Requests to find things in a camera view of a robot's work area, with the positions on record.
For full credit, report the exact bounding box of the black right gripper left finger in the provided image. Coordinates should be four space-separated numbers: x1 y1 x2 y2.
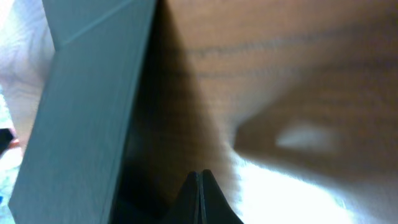
161 172 199 224

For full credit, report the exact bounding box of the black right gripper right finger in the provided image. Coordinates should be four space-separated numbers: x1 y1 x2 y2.
200 169 243 224

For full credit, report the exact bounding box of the black gift box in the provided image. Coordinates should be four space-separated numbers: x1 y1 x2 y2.
9 0 156 224

